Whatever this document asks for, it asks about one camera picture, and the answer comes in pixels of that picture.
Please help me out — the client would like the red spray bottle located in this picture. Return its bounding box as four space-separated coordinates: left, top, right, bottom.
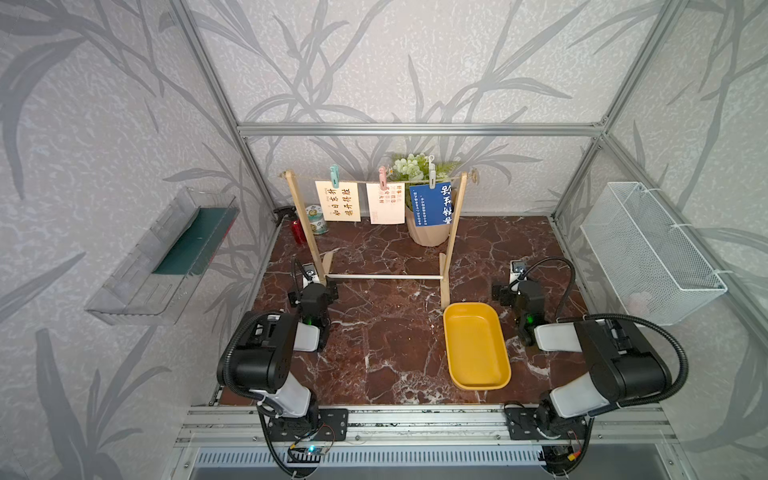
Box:
291 216 307 245

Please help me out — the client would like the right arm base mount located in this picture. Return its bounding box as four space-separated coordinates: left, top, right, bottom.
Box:
502 402 588 441

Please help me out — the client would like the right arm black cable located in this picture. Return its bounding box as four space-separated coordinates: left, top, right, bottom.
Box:
515 257 690 415

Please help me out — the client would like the white wire basket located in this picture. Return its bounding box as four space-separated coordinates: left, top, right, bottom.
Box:
581 182 728 326

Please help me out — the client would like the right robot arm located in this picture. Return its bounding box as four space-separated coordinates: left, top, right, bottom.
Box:
491 279 689 429

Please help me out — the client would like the green white tin can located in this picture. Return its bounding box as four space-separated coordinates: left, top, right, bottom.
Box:
305 205 328 236

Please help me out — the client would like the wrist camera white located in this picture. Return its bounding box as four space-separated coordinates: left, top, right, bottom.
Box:
510 260 527 284
301 263 319 287

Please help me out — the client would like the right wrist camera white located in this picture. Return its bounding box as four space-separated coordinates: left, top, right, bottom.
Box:
510 260 527 284

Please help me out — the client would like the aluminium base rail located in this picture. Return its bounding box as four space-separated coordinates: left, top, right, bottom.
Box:
162 404 696 479

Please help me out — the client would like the clear wall shelf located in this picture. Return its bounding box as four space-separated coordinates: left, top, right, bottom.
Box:
85 187 240 326

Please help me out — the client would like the yellow plastic tray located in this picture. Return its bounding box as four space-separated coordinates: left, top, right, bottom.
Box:
443 302 511 391

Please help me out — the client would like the green clothespin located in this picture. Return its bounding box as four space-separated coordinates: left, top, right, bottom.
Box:
330 165 340 189

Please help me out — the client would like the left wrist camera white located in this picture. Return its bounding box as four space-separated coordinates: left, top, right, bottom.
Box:
301 263 319 287

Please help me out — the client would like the yellow postcard black text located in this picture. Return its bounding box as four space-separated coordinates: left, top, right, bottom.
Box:
315 181 361 222

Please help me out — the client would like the pink clothespin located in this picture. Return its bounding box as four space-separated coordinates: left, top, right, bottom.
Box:
378 166 388 192

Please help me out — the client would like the white clothespin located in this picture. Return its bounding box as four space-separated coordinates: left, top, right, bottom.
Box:
427 155 437 189

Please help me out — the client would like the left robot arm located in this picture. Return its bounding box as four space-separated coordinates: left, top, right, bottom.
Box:
216 282 338 429

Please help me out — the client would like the cream postcard red text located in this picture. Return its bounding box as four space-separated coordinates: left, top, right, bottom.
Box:
366 182 406 225

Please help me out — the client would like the blue postcard white text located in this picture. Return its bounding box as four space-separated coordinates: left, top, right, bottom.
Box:
410 182 453 227

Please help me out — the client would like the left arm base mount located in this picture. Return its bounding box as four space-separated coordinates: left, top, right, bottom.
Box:
266 408 349 442

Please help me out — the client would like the wooden string rack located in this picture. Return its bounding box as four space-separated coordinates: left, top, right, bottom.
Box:
279 169 459 309

